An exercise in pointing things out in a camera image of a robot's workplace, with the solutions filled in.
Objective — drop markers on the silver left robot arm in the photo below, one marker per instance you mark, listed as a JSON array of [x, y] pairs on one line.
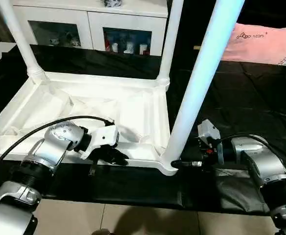
[[42, 152]]

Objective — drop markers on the white plastic table leg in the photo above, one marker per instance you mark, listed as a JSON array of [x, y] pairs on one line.
[[168, 41], [18, 39], [201, 78]]

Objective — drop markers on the white cabinet with glass doors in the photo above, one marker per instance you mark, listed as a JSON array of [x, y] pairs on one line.
[[94, 24]]

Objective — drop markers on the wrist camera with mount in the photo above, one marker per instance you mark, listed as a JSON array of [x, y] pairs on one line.
[[103, 137], [207, 131]]

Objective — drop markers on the dark robot foot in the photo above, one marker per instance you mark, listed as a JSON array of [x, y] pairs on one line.
[[102, 232]]

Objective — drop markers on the pink pillow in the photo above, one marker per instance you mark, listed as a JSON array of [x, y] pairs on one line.
[[267, 43]]

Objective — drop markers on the black furniture with yellow label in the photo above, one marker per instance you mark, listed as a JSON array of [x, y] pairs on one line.
[[201, 24]]

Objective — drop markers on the black work mat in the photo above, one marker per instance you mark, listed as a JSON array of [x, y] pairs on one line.
[[250, 107]]

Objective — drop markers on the dark ornament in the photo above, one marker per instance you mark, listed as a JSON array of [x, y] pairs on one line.
[[112, 2]]

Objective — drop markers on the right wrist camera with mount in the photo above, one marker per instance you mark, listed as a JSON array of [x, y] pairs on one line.
[[207, 131]]

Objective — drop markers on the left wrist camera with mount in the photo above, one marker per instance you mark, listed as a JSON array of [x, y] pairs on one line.
[[103, 137]]

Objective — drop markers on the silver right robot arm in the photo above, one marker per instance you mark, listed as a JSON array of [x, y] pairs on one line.
[[265, 166]]

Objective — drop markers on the white plastic table top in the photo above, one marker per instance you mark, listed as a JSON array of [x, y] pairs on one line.
[[74, 107]]

